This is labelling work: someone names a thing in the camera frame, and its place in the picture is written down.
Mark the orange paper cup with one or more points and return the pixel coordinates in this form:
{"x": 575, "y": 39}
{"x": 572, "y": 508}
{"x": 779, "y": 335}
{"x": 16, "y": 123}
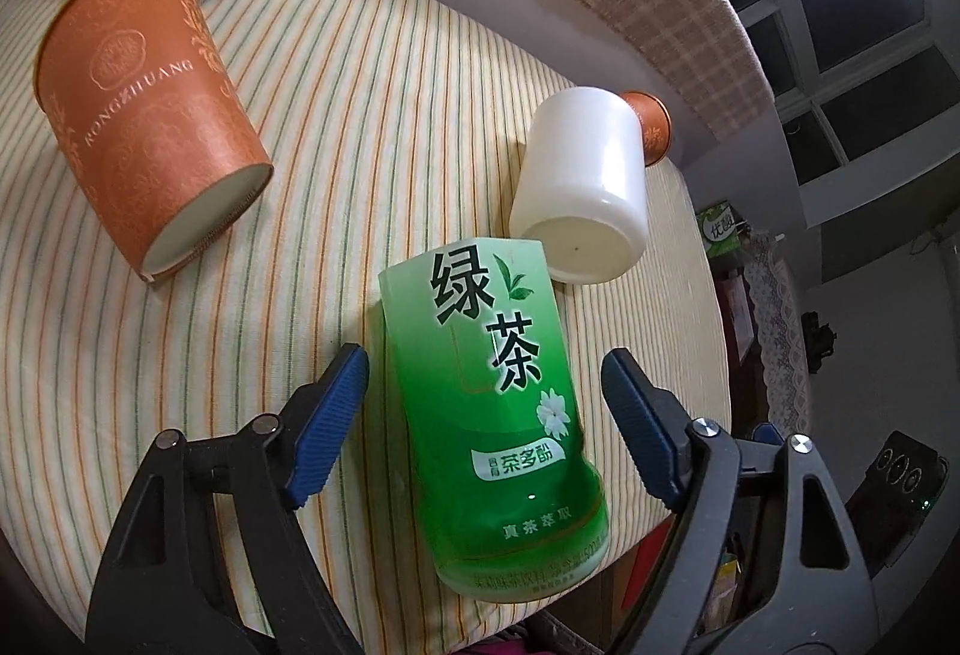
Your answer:
{"x": 655, "y": 123}
{"x": 151, "y": 125}

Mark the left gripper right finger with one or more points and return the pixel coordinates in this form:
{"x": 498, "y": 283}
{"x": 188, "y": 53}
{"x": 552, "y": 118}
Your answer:
{"x": 761, "y": 556}

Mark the orange paper cup far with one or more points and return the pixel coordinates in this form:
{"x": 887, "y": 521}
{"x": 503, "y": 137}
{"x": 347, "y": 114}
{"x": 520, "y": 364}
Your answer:
{"x": 655, "y": 123}

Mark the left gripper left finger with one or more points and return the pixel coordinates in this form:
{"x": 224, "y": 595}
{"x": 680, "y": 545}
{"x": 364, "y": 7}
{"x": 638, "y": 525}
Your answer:
{"x": 206, "y": 554}

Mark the striped yellow tablecloth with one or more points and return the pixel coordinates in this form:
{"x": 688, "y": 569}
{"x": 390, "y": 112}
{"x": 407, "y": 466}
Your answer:
{"x": 394, "y": 126}

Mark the green tea bottle cup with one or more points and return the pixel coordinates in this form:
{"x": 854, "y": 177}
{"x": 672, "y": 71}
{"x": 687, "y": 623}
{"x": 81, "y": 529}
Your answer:
{"x": 508, "y": 504}

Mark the orange paper cup near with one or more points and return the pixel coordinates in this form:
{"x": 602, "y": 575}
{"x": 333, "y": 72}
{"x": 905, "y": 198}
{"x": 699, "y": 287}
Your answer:
{"x": 151, "y": 125}

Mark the lace covered side table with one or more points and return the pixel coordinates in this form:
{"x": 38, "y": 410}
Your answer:
{"x": 783, "y": 358}

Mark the white plastic cup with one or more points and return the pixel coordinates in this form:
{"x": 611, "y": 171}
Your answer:
{"x": 582, "y": 190}

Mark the black device with lights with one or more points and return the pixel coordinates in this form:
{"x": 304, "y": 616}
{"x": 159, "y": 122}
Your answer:
{"x": 896, "y": 495}

